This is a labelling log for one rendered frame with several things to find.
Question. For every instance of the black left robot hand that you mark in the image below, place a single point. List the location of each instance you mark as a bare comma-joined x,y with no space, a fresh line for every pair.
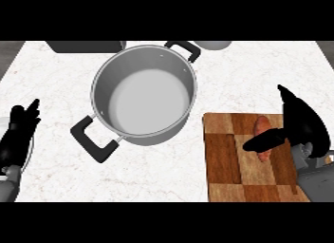
14,142

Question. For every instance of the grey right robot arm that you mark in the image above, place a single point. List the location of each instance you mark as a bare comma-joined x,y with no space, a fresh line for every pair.
319,175

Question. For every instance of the dark grey box appliance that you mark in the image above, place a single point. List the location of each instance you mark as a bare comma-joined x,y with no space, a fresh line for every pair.
86,46

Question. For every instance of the orange sweet potato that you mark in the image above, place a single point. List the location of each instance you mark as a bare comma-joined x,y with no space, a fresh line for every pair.
263,126

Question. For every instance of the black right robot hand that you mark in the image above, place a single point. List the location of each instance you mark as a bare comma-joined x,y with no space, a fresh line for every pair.
302,123

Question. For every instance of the wooden checkered cutting board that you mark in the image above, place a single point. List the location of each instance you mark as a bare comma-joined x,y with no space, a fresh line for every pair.
231,158

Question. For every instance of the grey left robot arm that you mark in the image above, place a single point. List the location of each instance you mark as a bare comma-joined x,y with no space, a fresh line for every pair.
5,185

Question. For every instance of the pale grey round object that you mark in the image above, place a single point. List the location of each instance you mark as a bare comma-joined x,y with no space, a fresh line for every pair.
213,45

